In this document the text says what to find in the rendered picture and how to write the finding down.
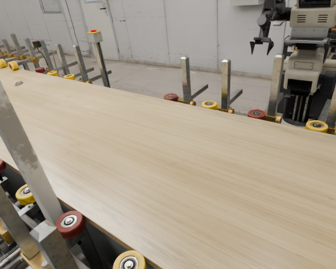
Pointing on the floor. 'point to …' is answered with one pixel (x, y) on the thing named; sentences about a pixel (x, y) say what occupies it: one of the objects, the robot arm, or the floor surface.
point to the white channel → (23, 151)
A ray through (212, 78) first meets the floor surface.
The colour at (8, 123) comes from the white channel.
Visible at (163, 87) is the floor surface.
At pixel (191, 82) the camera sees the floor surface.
